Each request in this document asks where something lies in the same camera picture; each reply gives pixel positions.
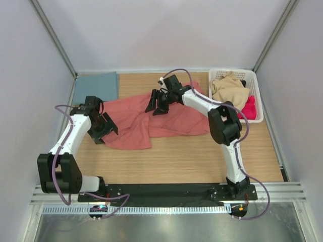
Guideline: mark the folded blue-grey t-shirt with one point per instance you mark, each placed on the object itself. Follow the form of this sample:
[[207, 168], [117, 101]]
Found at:
[[104, 86]]

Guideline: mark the magenta pink t-shirt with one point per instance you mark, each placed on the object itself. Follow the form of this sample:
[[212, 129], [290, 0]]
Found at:
[[249, 110]]

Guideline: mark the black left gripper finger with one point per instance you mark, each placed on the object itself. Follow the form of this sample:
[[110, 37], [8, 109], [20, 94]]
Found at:
[[110, 126], [98, 140]]

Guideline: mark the salmon red t-shirt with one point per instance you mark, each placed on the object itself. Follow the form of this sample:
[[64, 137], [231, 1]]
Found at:
[[136, 128]]

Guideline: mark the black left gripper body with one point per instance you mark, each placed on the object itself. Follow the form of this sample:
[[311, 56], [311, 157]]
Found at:
[[99, 128]]

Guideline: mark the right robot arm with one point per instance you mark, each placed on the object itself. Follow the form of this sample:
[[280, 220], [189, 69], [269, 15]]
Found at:
[[223, 121]]

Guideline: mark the aluminium frame post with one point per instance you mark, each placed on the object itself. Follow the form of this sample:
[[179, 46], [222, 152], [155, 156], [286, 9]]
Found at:
[[283, 19], [54, 38]]

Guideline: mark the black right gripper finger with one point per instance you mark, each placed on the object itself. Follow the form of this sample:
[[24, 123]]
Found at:
[[160, 111], [152, 102]]

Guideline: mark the beige t-shirt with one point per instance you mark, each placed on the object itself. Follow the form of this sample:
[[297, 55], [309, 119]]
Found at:
[[229, 88]]

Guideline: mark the perforated cable duct strip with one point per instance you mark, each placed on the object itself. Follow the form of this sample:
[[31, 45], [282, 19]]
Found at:
[[100, 210]]

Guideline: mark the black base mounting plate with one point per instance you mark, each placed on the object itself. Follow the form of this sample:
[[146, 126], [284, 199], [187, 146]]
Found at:
[[178, 195]]

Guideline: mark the left aluminium frame post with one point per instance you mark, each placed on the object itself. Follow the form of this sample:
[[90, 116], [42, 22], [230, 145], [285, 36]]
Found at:
[[54, 38]]

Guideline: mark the aluminium front rail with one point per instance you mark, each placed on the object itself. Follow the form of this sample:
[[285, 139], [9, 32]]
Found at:
[[278, 191]]

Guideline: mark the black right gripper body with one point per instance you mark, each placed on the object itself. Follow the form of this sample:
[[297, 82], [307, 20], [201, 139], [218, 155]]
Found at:
[[163, 100]]

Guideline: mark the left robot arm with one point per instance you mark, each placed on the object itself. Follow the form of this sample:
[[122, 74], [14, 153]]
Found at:
[[58, 169]]

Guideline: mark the black garment in basket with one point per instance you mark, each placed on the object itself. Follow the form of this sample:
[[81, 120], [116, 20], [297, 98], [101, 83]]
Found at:
[[243, 82]]

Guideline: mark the white plastic laundry basket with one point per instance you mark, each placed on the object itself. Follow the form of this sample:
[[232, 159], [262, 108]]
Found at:
[[251, 82]]

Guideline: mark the right aluminium frame post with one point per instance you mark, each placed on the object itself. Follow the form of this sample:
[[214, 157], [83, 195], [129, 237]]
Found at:
[[283, 19]]

